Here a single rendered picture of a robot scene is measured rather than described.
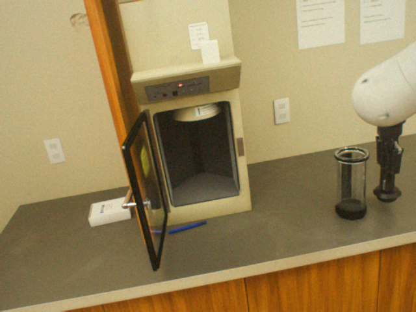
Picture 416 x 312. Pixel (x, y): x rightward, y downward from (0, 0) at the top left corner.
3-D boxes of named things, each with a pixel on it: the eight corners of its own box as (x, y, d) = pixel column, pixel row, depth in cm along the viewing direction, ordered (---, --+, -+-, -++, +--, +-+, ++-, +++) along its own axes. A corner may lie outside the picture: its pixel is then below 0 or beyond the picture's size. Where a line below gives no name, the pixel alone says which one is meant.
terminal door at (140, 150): (168, 216, 135) (144, 110, 119) (156, 274, 107) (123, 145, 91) (165, 216, 135) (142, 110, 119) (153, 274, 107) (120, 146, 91)
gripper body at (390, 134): (372, 120, 121) (371, 146, 125) (385, 129, 114) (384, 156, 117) (393, 116, 122) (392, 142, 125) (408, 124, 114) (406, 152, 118)
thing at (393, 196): (367, 194, 133) (368, 177, 130) (391, 189, 133) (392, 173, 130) (380, 207, 124) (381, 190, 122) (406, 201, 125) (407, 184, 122)
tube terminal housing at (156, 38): (165, 194, 161) (125, 4, 131) (239, 181, 163) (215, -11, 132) (166, 226, 138) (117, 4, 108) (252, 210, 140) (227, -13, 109)
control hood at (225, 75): (138, 103, 120) (132, 72, 116) (238, 86, 121) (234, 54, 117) (136, 113, 109) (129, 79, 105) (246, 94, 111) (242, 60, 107)
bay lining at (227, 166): (169, 177, 158) (153, 95, 144) (230, 166, 159) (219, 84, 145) (171, 207, 135) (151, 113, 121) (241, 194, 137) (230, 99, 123)
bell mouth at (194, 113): (171, 110, 141) (169, 96, 139) (218, 102, 142) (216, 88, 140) (173, 125, 125) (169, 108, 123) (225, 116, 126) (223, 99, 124)
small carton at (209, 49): (202, 62, 114) (199, 41, 112) (219, 59, 114) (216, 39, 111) (203, 64, 109) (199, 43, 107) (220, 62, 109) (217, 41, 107)
